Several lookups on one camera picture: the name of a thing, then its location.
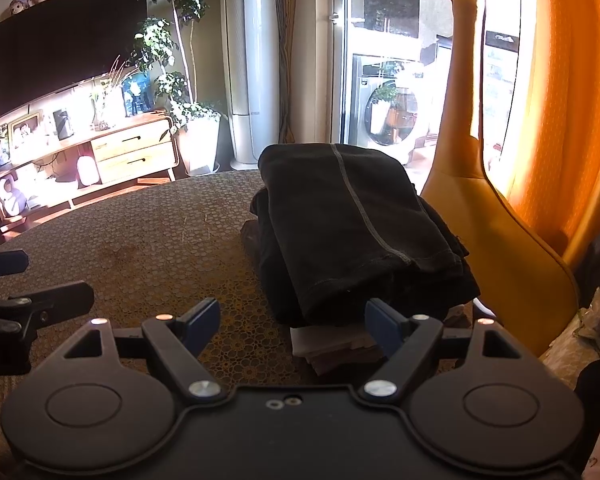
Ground mauve grey folded garment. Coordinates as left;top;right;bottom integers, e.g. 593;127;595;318
300;345;386;377

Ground pink oval lamp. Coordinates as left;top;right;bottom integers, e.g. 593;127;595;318
76;156;101;187

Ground lace cushion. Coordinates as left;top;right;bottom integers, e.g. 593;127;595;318
537;285;600;391

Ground television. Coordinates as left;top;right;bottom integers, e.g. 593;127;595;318
0;0;148;120

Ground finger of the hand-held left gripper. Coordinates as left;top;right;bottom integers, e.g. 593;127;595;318
0;251;30;281
0;281;96;335

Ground blue art piece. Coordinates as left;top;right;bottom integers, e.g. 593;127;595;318
122;72;156;116

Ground photo frame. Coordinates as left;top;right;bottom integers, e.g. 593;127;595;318
7;112;43;148

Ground black speaker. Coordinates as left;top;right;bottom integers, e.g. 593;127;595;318
52;109;75;140

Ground dark grey thermal pants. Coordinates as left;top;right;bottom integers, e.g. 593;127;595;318
257;142;465;321

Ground white tower air conditioner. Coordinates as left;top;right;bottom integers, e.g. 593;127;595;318
222;0;283;171

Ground black folded garment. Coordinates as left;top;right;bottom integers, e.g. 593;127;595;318
250;187;481;328

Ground white drawer cabinet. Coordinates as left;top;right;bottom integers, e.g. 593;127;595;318
0;112;181;221

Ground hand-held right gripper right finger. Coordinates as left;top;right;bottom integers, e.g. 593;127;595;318
357;297;538;403

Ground vase with reeds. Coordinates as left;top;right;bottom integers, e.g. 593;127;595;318
90;55;131;131

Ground orange curtain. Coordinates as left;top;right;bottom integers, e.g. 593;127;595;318
485;0;600;271

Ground grey beige curtain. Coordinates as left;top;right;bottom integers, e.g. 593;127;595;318
270;0;301;145

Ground brown folded garment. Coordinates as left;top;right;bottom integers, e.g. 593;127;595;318
240;220;266;261

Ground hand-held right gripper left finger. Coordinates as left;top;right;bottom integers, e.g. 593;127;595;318
62;296;229;403

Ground potted tree in white planter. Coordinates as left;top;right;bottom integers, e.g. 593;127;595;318
130;0;223;177

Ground washing machine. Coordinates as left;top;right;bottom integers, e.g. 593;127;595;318
350;55;426;153

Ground white sculpture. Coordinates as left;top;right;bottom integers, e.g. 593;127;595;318
0;177;28;218

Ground yellow giraffe statue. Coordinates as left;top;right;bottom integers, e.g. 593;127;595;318
416;0;581;358

